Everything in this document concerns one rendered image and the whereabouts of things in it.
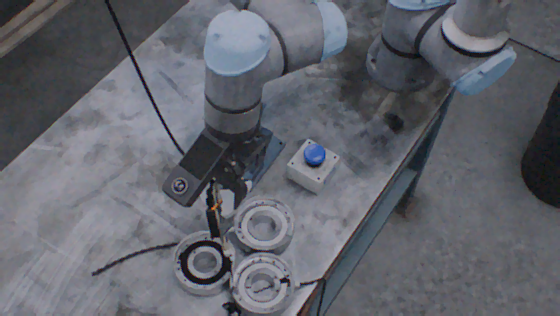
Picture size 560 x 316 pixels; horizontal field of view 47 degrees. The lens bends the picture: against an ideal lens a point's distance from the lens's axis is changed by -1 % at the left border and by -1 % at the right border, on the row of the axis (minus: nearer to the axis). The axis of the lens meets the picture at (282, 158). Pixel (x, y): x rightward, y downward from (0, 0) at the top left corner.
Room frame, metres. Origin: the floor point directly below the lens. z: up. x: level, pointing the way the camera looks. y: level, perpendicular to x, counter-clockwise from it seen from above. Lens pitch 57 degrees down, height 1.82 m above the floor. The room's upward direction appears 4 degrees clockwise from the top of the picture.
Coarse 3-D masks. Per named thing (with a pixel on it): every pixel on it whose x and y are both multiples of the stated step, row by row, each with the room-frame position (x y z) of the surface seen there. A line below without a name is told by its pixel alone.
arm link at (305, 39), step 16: (256, 0) 0.63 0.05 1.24; (272, 0) 0.62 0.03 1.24; (288, 0) 0.62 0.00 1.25; (304, 0) 0.63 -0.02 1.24; (272, 16) 0.60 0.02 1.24; (288, 16) 0.59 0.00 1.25; (304, 16) 0.59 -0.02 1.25; (320, 16) 0.60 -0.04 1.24; (336, 16) 0.60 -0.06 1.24; (288, 32) 0.56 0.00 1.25; (304, 32) 0.57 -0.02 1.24; (320, 32) 0.58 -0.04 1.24; (336, 32) 0.59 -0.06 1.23; (288, 48) 0.54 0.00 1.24; (304, 48) 0.55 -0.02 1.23; (320, 48) 0.56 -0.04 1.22; (336, 48) 0.58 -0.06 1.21; (288, 64) 0.53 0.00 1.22; (304, 64) 0.55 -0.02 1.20
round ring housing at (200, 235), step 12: (192, 240) 0.47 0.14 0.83; (216, 240) 0.48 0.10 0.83; (228, 240) 0.47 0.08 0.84; (192, 252) 0.45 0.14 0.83; (204, 252) 0.46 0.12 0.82; (216, 252) 0.45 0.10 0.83; (192, 264) 0.43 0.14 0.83; (180, 276) 0.41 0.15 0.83; (204, 276) 0.41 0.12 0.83; (228, 276) 0.41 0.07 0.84; (192, 288) 0.39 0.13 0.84; (204, 288) 0.38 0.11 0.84; (216, 288) 0.39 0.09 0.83
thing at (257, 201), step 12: (252, 204) 0.55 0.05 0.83; (264, 204) 0.55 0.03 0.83; (276, 204) 0.55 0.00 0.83; (240, 216) 0.53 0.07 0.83; (252, 216) 0.53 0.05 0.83; (264, 216) 0.53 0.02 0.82; (276, 216) 0.53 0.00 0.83; (288, 216) 0.53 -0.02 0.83; (252, 228) 0.50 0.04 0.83; (276, 228) 0.51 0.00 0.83; (288, 228) 0.51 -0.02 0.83; (240, 240) 0.48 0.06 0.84; (264, 240) 0.48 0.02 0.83; (288, 240) 0.48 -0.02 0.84; (252, 252) 0.46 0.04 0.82; (276, 252) 0.46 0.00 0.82
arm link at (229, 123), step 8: (208, 104) 0.50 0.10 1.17; (208, 112) 0.50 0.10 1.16; (216, 112) 0.49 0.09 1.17; (224, 112) 0.52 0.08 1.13; (248, 112) 0.49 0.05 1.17; (256, 112) 0.50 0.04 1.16; (208, 120) 0.50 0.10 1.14; (216, 120) 0.49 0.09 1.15; (224, 120) 0.49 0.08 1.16; (232, 120) 0.49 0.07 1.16; (240, 120) 0.49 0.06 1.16; (248, 120) 0.49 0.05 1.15; (256, 120) 0.51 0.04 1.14; (216, 128) 0.49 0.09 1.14; (224, 128) 0.48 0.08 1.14; (232, 128) 0.48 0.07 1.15; (240, 128) 0.49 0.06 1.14; (248, 128) 0.49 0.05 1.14
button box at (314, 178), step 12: (300, 156) 0.65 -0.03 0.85; (336, 156) 0.65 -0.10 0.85; (288, 168) 0.63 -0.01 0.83; (300, 168) 0.62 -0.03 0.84; (312, 168) 0.62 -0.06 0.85; (324, 168) 0.62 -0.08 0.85; (336, 168) 0.65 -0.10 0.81; (300, 180) 0.61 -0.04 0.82; (312, 180) 0.60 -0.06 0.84; (324, 180) 0.61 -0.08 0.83; (312, 192) 0.60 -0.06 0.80
